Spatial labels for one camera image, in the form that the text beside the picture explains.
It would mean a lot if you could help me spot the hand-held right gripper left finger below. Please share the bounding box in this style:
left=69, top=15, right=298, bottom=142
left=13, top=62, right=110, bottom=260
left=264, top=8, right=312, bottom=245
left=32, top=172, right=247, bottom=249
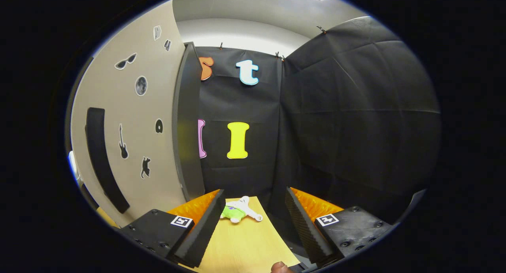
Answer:
left=119, top=189, right=227, bottom=269

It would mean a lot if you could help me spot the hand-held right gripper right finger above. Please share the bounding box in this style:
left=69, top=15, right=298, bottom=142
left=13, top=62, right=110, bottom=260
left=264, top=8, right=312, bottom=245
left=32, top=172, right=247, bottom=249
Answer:
left=285, top=187, right=396, bottom=269

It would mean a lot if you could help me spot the black cabinet door handle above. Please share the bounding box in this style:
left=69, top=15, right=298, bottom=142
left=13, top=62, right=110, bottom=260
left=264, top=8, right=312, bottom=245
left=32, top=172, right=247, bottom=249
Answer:
left=85, top=107, right=130, bottom=214

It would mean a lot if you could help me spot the beige cabinet door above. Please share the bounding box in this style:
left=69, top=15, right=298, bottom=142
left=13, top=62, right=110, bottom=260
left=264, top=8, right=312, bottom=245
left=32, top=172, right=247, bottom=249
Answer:
left=65, top=0, right=187, bottom=228

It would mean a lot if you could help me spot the green and pink plush toy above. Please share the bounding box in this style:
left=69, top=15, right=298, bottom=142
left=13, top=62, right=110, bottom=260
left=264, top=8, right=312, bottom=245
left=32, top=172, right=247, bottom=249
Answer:
left=220, top=196, right=263, bottom=224

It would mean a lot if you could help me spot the black backdrop cloth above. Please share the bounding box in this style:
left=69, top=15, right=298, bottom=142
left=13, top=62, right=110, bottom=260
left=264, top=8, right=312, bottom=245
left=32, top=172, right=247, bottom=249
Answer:
left=196, top=16, right=441, bottom=226

